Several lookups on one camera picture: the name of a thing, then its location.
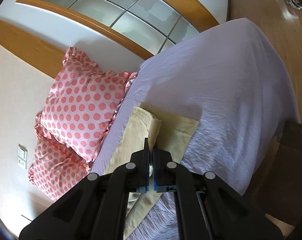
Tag dark wooden chair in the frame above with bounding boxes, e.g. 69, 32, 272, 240
244, 121, 302, 226

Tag lavender bed sheet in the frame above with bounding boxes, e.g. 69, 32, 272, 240
90, 17, 301, 240

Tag white sandal on floor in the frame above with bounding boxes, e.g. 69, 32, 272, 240
288, 0, 302, 10

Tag wooden headboard panel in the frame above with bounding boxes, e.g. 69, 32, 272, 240
0, 20, 65, 78

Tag upper pink polka-dot pillow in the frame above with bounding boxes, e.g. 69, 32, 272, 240
39, 47, 137, 163

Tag pink polka-dot pillow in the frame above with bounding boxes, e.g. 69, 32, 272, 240
39, 47, 137, 163
28, 135, 91, 202

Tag lower pink polka-dot pillow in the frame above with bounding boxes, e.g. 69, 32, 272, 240
28, 135, 91, 202

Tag khaki yellow pants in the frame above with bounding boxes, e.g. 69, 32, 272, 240
104, 103, 199, 239

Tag wooden frosted glass window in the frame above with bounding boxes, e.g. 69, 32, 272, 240
17, 0, 218, 59

